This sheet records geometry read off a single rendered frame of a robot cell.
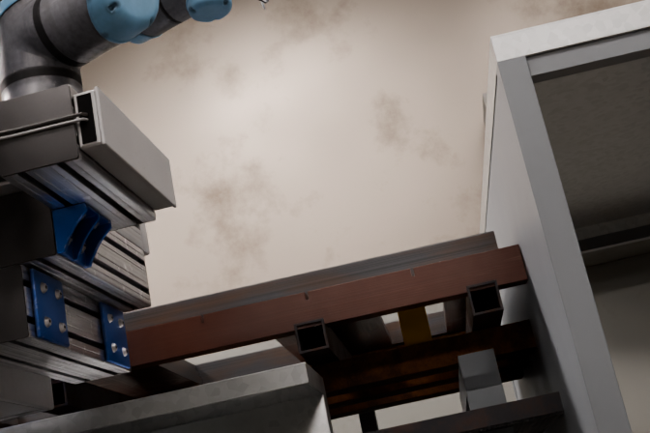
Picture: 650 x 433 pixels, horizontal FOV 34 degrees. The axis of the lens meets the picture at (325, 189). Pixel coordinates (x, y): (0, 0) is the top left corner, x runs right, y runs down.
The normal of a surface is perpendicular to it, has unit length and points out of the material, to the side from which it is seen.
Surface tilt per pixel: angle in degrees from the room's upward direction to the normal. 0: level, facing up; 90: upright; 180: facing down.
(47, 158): 90
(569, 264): 90
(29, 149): 90
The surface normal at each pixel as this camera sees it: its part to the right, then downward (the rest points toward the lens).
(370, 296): -0.13, -0.29
